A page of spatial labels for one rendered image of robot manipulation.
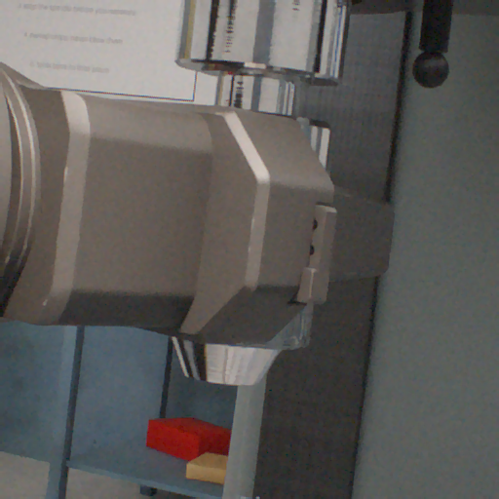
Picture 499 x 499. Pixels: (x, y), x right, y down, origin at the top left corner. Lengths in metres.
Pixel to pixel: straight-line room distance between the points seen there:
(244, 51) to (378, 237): 0.06
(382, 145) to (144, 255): 0.47
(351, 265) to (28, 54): 5.26
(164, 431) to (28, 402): 0.92
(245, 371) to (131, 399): 4.93
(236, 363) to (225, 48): 0.08
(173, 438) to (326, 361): 4.03
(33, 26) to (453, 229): 4.92
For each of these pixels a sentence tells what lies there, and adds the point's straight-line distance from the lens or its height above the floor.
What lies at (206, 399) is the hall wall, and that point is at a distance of 5.12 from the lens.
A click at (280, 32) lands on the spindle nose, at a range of 0.35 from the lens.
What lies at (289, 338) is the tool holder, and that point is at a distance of 0.36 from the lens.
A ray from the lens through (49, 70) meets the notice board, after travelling 5.53.
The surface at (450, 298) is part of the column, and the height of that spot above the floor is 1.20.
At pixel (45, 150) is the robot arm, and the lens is 0.28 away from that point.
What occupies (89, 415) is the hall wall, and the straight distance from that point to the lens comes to 5.40.
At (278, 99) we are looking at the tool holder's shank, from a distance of 0.36.
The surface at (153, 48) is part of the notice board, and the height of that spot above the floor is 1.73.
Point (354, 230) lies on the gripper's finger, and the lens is 0.36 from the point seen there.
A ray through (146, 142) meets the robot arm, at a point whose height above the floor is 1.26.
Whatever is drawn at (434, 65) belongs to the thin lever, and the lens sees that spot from 0.35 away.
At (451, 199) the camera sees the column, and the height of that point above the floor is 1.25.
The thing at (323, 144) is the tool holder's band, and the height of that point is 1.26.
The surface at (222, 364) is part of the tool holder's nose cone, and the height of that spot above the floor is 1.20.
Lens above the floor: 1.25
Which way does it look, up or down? 3 degrees down
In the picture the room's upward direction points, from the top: 7 degrees clockwise
